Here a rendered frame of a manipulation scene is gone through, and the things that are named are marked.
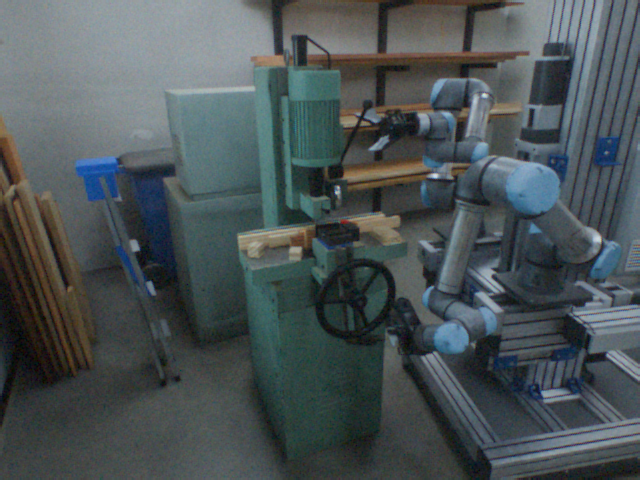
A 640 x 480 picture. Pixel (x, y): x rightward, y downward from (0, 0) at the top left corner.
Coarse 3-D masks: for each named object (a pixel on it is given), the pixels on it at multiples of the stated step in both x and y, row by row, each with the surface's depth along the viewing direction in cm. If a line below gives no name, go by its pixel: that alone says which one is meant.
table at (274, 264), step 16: (368, 240) 166; (240, 256) 161; (272, 256) 154; (288, 256) 153; (304, 256) 153; (368, 256) 160; (384, 256) 162; (400, 256) 165; (256, 272) 145; (272, 272) 148; (288, 272) 150; (304, 272) 152; (320, 272) 148; (368, 272) 150
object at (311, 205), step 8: (304, 192) 167; (304, 200) 165; (312, 200) 158; (320, 200) 158; (328, 200) 159; (304, 208) 167; (312, 208) 158; (320, 208) 159; (328, 208) 160; (312, 216) 160; (320, 216) 160; (328, 216) 161
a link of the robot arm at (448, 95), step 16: (448, 80) 179; (464, 80) 177; (432, 96) 181; (448, 96) 178; (464, 96) 176; (448, 112) 179; (432, 176) 187; (448, 176) 186; (432, 192) 187; (448, 192) 185; (448, 208) 189
